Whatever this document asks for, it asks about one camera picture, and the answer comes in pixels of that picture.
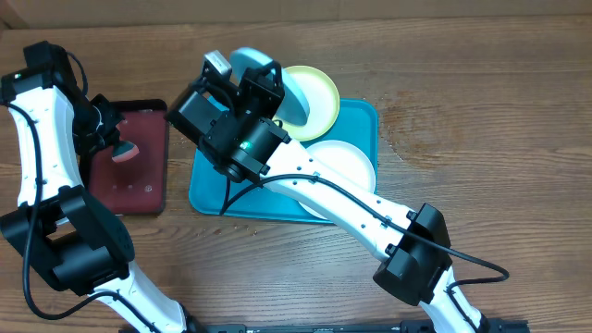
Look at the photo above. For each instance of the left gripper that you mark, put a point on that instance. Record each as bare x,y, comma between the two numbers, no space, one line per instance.
94,142

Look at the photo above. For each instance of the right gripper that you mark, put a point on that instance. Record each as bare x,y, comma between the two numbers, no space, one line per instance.
252,87

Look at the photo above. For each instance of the red sponge with dark scourer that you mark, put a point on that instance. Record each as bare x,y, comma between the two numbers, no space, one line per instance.
124,151

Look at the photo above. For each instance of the light blue plate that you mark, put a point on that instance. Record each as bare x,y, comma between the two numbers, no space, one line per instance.
294,107

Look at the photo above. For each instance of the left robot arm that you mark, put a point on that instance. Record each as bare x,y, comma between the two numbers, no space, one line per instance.
74,250

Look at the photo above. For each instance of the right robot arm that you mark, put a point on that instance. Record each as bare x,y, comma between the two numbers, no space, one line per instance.
232,126

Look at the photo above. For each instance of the black red-lined tray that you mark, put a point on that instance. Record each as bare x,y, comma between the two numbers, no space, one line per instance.
134,185

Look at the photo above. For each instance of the teal plastic tray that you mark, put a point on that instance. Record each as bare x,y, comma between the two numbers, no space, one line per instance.
357,124

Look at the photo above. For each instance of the green plate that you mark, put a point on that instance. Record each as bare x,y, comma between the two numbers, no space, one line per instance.
322,96

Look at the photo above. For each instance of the white plate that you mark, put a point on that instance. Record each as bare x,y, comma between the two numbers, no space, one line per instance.
347,160

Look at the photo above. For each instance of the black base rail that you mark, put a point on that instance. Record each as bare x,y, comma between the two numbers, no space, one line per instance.
405,326

